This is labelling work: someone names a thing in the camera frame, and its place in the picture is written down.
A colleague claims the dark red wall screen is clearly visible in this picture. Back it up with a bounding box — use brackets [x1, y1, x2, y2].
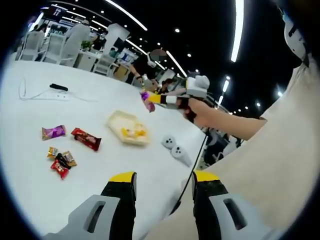
[49, 6, 68, 17]

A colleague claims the cardboard box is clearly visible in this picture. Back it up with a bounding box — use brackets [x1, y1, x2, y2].
[116, 65, 131, 81]

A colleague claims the white handheld controller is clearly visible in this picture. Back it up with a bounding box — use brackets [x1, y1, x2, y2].
[170, 144, 193, 167]
[161, 134, 177, 150]

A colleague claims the small red snack food packet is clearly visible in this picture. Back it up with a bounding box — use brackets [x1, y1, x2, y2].
[50, 159, 70, 180]

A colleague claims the black oblong device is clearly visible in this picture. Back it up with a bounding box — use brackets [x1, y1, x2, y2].
[49, 83, 69, 92]

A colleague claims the black snack food packet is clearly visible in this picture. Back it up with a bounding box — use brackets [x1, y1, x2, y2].
[55, 152, 72, 170]

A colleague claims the long red snack food packet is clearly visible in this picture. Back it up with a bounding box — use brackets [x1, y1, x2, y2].
[70, 127, 103, 152]

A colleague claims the purple snack food packet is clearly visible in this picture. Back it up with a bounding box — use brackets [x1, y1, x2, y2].
[139, 91, 156, 113]
[41, 124, 67, 141]

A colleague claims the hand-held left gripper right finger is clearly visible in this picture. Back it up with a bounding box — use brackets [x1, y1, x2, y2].
[191, 169, 283, 240]

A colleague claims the white cabinet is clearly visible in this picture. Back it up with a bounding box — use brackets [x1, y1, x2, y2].
[74, 51, 101, 70]

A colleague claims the person's right hand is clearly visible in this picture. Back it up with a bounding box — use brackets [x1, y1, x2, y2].
[182, 98, 215, 129]

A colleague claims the ceiling light strip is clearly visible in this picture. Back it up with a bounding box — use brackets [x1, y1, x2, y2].
[103, 0, 148, 31]
[230, 0, 245, 63]

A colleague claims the white power cable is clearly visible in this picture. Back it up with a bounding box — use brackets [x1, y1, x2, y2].
[18, 77, 98, 103]

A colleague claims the white worn device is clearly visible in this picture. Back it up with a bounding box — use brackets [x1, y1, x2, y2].
[283, 14, 311, 67]

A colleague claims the white office chair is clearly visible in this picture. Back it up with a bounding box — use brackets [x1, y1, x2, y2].
[93, 53, 118, 76]
[18, 31, 45, 62]
[42, 33, 68, 65]

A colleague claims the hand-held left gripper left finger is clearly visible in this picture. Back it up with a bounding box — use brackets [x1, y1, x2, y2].
[41, 171, 138, 240]

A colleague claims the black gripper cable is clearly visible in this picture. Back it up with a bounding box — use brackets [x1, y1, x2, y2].
[169, 129, 210, 216]

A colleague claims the small orange snack food packet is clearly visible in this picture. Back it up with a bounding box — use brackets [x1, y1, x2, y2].
[46, 146, 59, 159]

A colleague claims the beige hexagonal container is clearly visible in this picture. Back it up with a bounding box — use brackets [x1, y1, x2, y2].
[107, 109, 151, 146]

